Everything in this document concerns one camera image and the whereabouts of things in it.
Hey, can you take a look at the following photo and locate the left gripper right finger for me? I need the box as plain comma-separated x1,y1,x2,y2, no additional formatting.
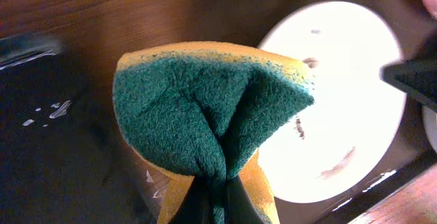
225,176,264,224

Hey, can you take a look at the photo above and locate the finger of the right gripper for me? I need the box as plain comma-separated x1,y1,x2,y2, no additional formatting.
382,31,436,112

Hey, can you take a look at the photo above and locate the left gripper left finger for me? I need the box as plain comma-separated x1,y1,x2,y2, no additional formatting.
169,177,213,224

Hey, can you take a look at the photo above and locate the green yellow sponge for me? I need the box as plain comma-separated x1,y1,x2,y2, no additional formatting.
113,42,314,223

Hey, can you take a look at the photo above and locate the white plate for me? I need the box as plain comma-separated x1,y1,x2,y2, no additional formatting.
422,106,437,152
259,1,406,204

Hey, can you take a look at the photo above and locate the dark brown serving tray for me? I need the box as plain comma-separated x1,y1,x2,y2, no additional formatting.
218,0,437,224

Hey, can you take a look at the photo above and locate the black rectangular tray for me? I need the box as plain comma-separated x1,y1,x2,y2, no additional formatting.
1,34,156,223

